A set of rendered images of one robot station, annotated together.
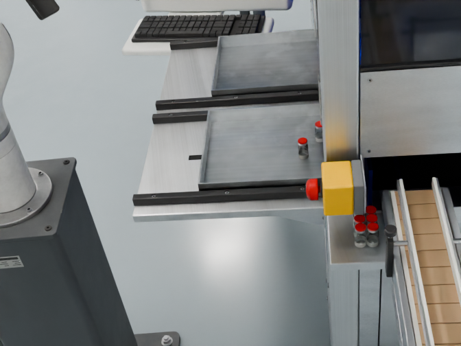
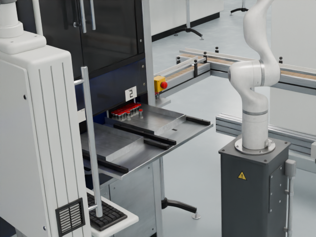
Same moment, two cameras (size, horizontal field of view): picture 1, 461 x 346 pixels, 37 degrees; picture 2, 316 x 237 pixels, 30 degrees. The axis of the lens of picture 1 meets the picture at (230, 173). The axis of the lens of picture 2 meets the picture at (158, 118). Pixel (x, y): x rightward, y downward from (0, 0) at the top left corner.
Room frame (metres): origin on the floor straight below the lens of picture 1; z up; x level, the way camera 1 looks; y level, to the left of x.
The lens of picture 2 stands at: (3.57, 1.43, 2.07)
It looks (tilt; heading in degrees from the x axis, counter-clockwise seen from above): 22 degrees down; 211
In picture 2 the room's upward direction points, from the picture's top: 3 degrees counter-clockwise
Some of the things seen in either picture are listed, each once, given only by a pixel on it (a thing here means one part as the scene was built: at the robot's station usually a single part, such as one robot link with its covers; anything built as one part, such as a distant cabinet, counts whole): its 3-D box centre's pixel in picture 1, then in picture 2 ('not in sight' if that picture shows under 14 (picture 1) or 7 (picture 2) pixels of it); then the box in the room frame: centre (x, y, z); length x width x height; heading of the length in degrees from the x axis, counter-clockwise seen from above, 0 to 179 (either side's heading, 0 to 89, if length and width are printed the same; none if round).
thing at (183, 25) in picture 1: (197, 27); (84, 204); (1.91, 0.03, 0.82); 0.40 x 0.14 x 0.02; 73
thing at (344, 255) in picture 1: (365, 240); (154, 102); (0.88, -0.23, 0.87); 0.14 x 0.13 x 0.02; 81
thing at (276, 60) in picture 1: (280, 62); (99, 141); (1.50, -0.17, 0.90); 0.34 x 0.26 x 0.04; 81
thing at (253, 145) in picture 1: (280, 146); (145, 118); (1.17, -0.12, 0.90); 0.34 x 0.26 x 0.04; 81
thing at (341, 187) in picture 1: (341, 188); (157, 83); (0.90, -0.19, 1.00); 0.08 x 0.07 x 0.07; 81
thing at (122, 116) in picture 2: not in sight; (129, 113); (1.15, -0.23, 0.91); 0.18 x 0.02 x 0.05; 171
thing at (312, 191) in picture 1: (316, 189); (163, 84); (0.91, -0.15, 1.00); 0.04 x 0.04 x 0.04; 81
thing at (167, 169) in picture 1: (252, 112); (134, 137); (1.35, -0.08, 0.87); 0.70 x 0.48 x 0.02; 171
